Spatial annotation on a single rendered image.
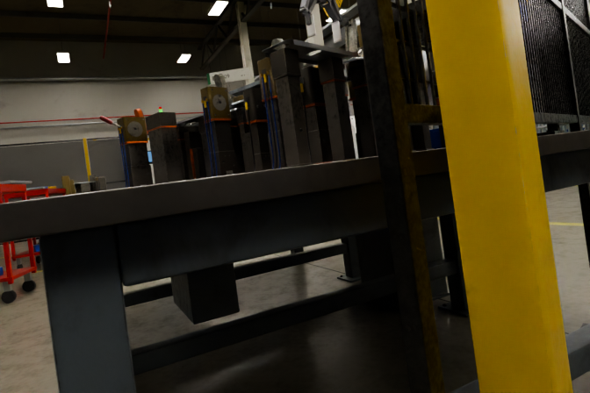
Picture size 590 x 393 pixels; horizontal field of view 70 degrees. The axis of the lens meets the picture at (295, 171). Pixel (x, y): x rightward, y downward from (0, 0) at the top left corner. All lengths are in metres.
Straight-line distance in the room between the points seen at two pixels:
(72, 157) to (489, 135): 9.03
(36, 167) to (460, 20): 9.05
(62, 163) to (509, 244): 9.05
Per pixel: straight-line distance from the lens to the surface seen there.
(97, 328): 0.57
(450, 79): 0.65
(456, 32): 0.65
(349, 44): 1.59
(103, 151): 9.41
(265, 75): 1.27
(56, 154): 9.41
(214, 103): 1.55
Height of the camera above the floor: 0.69
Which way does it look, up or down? level
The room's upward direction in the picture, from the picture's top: 8 degrees counter-clockwise
